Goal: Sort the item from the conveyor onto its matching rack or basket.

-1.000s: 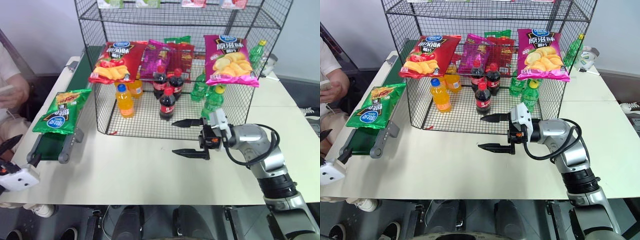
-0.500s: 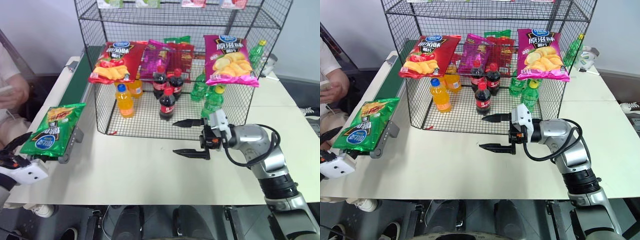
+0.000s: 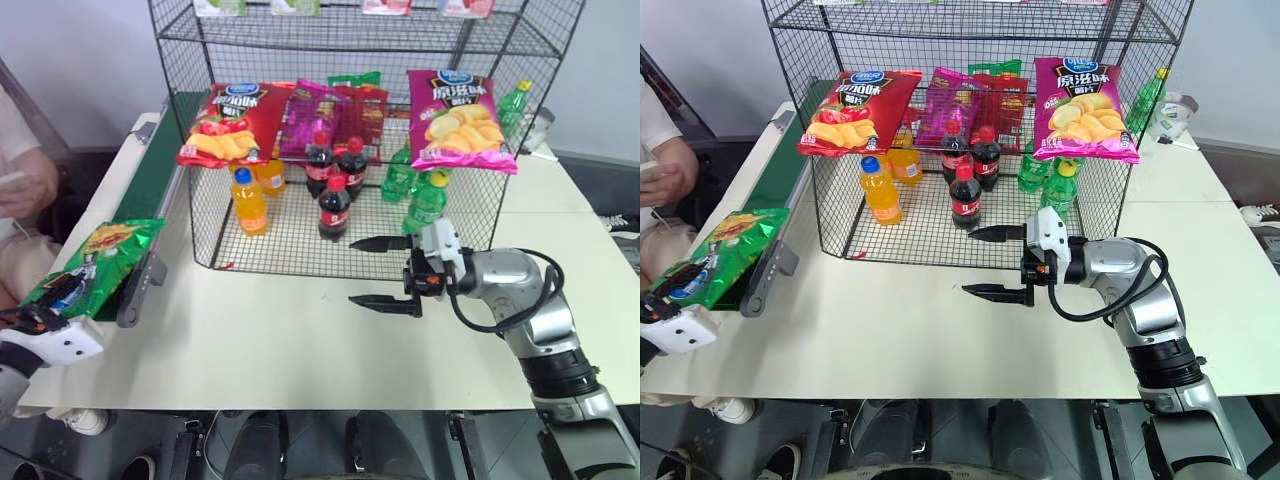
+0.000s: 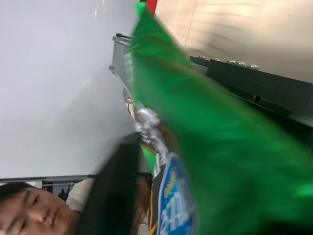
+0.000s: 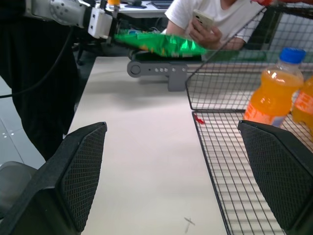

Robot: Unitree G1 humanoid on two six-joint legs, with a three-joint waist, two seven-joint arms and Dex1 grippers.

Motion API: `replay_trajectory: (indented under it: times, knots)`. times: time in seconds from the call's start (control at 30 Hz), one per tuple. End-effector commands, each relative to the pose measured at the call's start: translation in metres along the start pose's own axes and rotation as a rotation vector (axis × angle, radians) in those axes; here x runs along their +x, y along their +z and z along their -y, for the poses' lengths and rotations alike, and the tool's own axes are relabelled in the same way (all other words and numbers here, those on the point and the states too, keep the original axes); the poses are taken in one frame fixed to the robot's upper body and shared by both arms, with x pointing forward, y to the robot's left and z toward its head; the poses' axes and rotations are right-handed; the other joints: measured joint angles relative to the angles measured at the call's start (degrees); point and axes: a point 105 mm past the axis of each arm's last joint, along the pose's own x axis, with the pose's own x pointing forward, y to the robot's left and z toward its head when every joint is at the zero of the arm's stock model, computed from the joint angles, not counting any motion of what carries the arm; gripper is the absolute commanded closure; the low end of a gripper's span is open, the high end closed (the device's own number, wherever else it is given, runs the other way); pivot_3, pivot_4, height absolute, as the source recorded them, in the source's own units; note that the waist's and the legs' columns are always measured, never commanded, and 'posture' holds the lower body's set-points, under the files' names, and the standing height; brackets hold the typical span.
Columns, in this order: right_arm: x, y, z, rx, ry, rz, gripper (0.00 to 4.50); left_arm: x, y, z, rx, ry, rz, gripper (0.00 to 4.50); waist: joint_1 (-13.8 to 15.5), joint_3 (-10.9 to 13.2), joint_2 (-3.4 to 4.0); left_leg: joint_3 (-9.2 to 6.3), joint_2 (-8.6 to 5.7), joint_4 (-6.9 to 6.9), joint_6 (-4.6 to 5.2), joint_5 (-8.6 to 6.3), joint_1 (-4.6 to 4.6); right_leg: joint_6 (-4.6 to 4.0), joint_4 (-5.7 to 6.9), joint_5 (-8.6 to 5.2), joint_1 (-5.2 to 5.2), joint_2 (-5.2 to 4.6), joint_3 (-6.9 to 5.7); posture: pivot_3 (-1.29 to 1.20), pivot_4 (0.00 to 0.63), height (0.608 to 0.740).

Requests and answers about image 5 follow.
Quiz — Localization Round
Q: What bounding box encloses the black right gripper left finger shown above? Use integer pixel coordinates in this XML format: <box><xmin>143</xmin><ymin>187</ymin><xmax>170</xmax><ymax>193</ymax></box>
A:
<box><xmin>0</xmin><ymin>121</ymin><xmax>108</xmax><ymax>235</ymax></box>

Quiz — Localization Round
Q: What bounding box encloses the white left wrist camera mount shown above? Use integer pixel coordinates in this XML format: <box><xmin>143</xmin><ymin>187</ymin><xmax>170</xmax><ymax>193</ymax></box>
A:
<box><xmin>87</xmin><ymin>6</ymin><xmax>114</xmax><ymax>40</ymax></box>

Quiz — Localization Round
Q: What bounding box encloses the person in white T-shirt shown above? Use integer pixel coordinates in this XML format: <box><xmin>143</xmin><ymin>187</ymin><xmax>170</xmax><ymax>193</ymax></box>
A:
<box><xmin>164</xmin><ymin>0</ymin><xmax>266</xmax><ymax>51</ymax></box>

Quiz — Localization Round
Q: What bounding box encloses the green chip bag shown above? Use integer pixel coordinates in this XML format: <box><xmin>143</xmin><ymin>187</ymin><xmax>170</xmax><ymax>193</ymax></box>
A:
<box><xmin>113</xmin><ymin>28</ymin><xmax>209</xmax><ymax>59</ymax></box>

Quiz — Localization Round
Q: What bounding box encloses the white background desk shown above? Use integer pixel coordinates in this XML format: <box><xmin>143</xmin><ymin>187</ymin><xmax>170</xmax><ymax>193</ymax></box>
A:
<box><xmin>116</xmin><ymin>0</ymin><xmax>177</xmax><ymax>18</ymax></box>

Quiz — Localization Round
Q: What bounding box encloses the black wire rack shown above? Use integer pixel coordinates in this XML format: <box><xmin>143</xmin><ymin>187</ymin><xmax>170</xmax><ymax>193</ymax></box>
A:
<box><xmin>184</xmin><ymin>0</ymin><xmax>313</xmax><ymax>235</ymax></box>

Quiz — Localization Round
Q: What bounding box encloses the grey rounded object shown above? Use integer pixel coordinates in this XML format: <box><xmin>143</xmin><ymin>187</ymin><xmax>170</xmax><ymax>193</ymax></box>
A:
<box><xmin>0</xmin><ymin>161</ymin><xmax>39</xmax><ymax>220</ymax></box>

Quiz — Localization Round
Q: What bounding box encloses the orange soda bottle blue cap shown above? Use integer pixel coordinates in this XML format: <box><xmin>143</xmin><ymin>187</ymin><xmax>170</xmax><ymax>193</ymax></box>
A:
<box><xmin>243</xmin><ymin>47</ymin><xmax>307</xmax><ymax>128</ymax></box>

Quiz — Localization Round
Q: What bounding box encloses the black cloth drape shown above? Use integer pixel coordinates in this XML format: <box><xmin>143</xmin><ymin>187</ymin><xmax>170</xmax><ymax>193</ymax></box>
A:
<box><xmin>0</xmin><ymin>14</ymin><xmax>80</xmax><ymax>163</ymax></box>

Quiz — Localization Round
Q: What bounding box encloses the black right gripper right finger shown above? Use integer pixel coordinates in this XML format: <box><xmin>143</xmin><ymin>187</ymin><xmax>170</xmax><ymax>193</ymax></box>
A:
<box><xmin>237</xmin><ymin>119</ymin><xmax>313</xmax><ymax>235</ymax></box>

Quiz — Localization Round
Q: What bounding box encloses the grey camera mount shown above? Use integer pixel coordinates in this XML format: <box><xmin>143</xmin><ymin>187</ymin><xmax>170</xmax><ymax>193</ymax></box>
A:
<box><xmin>126</xmin><ymin>47</ymin><xmax>267</xmax><ymax>93</ymax></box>

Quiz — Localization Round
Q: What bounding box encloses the cream smartphone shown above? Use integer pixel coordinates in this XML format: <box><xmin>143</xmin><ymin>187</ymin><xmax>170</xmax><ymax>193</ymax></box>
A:
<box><xmin>191</xmin><ymin>9</ymin><xmax>216</xmax><ymax>32</ymax></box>

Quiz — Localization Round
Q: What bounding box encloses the red snack packet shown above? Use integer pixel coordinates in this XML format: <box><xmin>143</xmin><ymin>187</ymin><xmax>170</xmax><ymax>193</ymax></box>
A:
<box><xmin>251</xmin><ymin>0</ymin><xmax>278</xmax><ymax>7</ymax></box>

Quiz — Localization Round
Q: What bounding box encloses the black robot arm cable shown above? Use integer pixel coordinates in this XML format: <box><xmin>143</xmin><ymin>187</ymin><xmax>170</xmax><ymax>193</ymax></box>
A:
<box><xmin>0</xmin><ymin>25</ymin><xmax>75</xmax><ymax>98</ymax></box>

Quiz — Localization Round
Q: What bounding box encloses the person's hand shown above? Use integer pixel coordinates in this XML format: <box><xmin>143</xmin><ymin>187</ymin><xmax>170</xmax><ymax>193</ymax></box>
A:
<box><xmin>189</xmin><ymin>18</ymin><xmax>223</xmax><ymax>50</ymax></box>

